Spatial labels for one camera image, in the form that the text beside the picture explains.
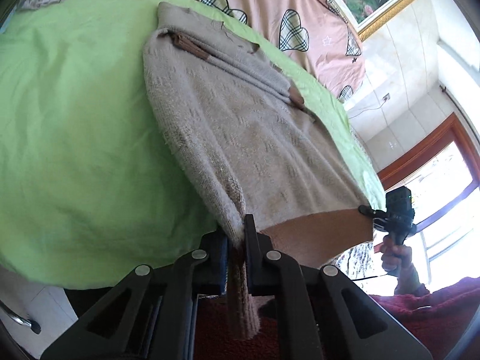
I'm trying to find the beige knit sweater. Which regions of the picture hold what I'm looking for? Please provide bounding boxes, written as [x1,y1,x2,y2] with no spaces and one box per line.
[143,2,373,338]

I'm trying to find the black camera box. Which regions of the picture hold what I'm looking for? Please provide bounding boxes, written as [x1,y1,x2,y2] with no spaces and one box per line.
[385,186,415,219]

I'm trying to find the pink heart-pattern quilt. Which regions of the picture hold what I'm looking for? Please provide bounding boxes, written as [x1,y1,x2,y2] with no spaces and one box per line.
[198,0,365,102]

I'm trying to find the person's right hand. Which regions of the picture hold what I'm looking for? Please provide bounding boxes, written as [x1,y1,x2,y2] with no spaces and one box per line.
[380,235,422,295]

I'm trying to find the green bed sheet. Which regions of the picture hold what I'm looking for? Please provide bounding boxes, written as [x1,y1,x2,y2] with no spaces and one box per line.
[1,0,385,289]

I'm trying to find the white wall socket with cable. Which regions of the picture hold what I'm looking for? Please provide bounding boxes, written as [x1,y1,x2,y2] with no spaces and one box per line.
[345,91,390,118]

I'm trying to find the red wooden window frame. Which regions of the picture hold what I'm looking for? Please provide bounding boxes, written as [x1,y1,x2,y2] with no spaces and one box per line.
[376,111,480,233]

